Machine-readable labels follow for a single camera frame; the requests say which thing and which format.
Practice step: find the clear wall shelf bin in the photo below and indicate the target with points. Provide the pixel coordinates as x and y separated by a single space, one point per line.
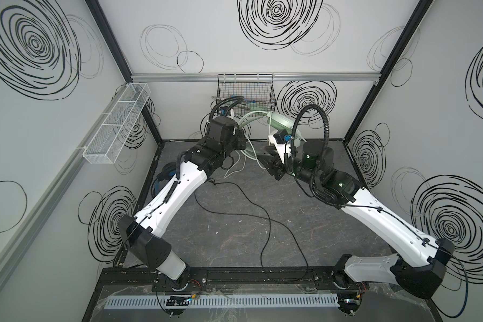
123 126

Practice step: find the black and blue headphones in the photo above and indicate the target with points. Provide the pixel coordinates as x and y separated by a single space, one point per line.
166 174

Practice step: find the black wire basket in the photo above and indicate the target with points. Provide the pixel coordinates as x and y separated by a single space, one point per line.
256 86

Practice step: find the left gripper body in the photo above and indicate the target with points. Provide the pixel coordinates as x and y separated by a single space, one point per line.
233 139

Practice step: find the black corner frame post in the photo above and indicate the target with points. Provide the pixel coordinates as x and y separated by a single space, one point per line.
108 35

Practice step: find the right corner frame post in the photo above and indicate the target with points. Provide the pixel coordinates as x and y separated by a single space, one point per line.
404 39

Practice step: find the side wall aluminium rail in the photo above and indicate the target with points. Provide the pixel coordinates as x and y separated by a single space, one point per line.
35 220

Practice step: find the white slotted cable duct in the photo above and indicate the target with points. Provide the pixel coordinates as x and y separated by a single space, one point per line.
222 301

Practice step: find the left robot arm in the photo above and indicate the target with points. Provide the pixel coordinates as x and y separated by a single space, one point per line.
142 233

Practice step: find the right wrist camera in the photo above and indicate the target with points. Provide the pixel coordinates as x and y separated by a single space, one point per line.
282 140

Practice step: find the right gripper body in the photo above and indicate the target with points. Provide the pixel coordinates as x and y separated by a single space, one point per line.
272 164

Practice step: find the mint green headphones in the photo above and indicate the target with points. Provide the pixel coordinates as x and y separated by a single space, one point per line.
275 122

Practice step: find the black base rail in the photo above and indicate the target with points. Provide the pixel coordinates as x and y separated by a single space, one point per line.
205 279

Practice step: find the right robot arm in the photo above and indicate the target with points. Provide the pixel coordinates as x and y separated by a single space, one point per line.
420 261

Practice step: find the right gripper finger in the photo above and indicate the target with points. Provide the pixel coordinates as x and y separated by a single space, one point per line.
268 153
265 166

